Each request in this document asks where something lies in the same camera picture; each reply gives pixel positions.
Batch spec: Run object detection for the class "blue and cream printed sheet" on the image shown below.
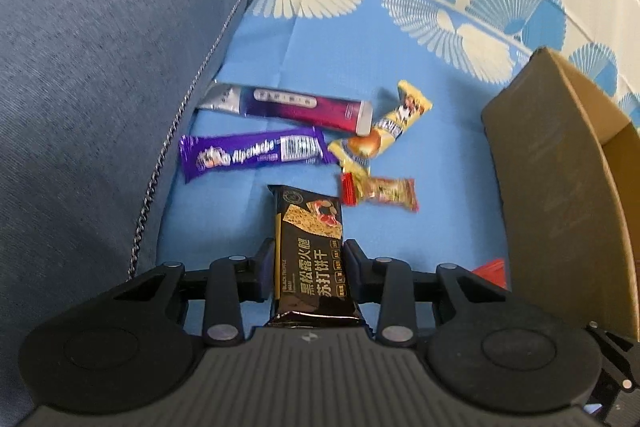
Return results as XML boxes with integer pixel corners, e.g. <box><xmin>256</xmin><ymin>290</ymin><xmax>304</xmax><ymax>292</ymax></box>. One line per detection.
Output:
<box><xmin>157</xmin><ymin>0</ymin><xmax>640</xmax><ymax>343</ymax></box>

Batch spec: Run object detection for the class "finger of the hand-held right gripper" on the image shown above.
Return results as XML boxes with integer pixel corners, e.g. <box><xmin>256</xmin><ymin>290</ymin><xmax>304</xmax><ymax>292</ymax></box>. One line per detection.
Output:
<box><xmin>585</xmin><ymin>321</ymin><xmax>640</xmax><ymax>395</ymax></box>

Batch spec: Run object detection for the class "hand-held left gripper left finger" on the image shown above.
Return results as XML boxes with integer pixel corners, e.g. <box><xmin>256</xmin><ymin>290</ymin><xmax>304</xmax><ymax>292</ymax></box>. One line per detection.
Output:
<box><xmin>111</xmin><ymin>238</ymin><xmax>277</xmax><ymax>348</ymax></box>

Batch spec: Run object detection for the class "purple candy bar packet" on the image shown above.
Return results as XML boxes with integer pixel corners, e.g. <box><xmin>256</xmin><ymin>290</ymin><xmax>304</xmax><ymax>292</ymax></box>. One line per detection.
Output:
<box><xmin>179</xmin><ymin>127</ymin><xmax>333</xmax><ymax>184</ymax></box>

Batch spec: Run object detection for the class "black cracker snack packet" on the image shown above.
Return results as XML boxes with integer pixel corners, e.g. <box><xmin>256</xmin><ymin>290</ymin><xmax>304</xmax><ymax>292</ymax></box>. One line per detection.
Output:
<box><xmin>265</xmin><ymin>184</ymin><xmax>365</xmax><ymax>327</ymax></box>

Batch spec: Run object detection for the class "red and gold candy packet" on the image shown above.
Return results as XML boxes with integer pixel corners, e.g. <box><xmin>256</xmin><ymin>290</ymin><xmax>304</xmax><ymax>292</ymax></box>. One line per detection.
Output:
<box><xmin>340</xmin><ymin>172</ymin><xmax>420</xmax><ymax>212</ymax></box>

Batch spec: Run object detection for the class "yellow bread snack packet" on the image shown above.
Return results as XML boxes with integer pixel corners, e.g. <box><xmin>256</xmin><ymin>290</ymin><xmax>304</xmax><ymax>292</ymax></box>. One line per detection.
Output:
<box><xmin>327</xmin><ymin>130</ymin><xmax>388</xmax><ymax>178</ymax></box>

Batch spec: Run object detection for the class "brown cardboard box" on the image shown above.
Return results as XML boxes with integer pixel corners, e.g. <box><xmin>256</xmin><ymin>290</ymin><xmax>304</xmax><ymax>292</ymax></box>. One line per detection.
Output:
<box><xmin>481</xmin><ymin>47</ymin><xmax>640</xmax><ymax>343</ymax></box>

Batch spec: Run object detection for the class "red snack packet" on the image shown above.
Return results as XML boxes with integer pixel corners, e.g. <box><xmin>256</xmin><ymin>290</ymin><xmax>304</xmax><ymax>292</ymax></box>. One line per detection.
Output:
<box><xmin>472</xmin><ymin>257</ymin><xmax>510</xmax><ymax>290</ymax></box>

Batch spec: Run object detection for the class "grey-blue cushion with chain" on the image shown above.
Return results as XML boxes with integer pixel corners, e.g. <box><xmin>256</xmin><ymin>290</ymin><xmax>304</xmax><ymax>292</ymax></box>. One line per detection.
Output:
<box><xmin>0</xmin><ymin>0</ymin><xmax>273</xmax><ymax>427</ymax></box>

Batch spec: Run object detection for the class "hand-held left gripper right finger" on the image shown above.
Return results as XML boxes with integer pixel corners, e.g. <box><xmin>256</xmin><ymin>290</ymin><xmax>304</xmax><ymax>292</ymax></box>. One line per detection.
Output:
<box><xmin>344</xmin><ymin>238</ymin><xmax>512</xmax><ymax>348</ymax></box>

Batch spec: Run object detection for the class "yellow cartoon snack packet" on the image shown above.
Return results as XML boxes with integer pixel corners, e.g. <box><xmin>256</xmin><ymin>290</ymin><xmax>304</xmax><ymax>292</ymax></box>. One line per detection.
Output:
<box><xmin>372</xmin><ymin>79</ymin><xmax>433</xmax><ymax>142</ymax></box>

